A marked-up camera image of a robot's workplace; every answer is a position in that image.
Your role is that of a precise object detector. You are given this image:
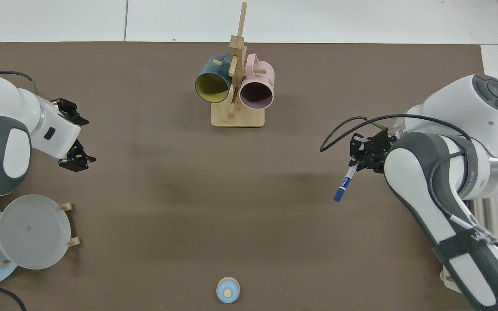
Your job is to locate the blue white marker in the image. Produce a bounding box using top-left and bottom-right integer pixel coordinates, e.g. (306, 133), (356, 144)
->
(334, 162), (360, 203)

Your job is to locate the wooden plate rack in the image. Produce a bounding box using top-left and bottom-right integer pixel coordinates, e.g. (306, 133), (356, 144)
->
(0, 202), (81, 265)

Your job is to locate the grey plate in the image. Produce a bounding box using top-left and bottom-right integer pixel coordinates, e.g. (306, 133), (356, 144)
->
(0, 194), (72, 270)

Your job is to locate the brown table cloth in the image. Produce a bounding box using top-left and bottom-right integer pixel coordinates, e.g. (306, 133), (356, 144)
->
(0, 41), (494, 311)

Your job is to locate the pink cup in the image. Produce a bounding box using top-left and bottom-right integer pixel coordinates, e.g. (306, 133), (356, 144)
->
(239, 53), (275, 110)

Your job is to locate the wooden cup stand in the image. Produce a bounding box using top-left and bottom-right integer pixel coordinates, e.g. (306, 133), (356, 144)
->
(211, 2), (265, 128)

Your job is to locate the teal cup yellow inside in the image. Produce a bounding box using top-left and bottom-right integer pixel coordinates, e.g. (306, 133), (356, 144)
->
(195, 51), (235, 104)

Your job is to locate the small blue round knob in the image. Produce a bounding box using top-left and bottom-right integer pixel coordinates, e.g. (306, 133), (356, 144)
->
(216, 277), (241, 304)

